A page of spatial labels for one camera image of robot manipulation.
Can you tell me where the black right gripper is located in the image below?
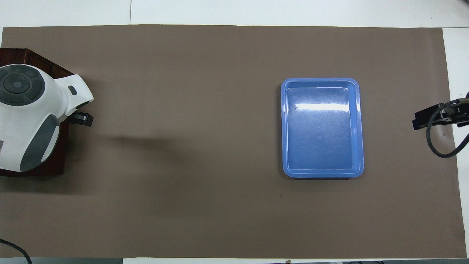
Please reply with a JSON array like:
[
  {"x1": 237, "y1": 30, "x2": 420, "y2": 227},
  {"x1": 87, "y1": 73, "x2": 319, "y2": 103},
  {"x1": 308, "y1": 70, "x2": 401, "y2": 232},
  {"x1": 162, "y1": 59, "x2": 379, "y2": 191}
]
[{"x1": 413, "y1": 92, "x2": 469, "y2": 131}]

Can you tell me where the dark wooden cabinet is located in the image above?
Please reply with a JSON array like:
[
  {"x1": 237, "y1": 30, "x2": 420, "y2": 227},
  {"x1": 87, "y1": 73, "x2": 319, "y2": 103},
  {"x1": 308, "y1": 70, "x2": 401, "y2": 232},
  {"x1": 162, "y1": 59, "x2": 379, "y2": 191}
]
[{"x1": 0, "y1": 48, "x2": 74, "y2": 177}]

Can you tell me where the blue plastic tray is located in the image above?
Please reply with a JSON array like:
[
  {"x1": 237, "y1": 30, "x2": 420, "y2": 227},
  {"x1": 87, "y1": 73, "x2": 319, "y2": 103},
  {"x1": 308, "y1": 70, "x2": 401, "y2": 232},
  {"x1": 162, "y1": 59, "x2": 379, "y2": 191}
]
[{"x1": 281, "y1": 77, "x2": 365, "y2": 179}]

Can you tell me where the brown table mat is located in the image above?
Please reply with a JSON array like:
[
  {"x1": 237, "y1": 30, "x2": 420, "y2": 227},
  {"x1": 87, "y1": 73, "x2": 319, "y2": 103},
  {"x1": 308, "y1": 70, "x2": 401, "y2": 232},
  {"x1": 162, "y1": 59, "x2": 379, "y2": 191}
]
[{"x1": 0, "y1": 25, "x2": 468, "y2": 259}]

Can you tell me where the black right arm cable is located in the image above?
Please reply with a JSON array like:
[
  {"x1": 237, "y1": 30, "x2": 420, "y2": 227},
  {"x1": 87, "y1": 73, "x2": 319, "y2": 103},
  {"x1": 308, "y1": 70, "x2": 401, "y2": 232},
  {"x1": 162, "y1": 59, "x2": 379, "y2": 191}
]
[{"x1": 426, "y1": 98, "x2": 469, "y2": 159}]

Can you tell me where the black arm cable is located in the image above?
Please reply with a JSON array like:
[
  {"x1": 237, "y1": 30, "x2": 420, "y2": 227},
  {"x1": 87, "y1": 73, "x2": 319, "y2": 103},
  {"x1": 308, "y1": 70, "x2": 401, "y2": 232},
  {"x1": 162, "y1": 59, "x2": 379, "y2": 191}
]
[
  {"x1": 0, "y1": 238, "x2": 33, "y2": 264},
  {"x1": 426, "y1": 98, "x2": 469, "y2": 159}
]

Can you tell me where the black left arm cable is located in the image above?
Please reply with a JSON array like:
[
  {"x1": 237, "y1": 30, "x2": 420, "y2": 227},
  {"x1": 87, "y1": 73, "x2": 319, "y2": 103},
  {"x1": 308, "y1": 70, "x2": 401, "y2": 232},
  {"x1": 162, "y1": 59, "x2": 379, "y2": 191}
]
[{"x1": 0, "y1": 238, "x2": 33, "y2": 264}]

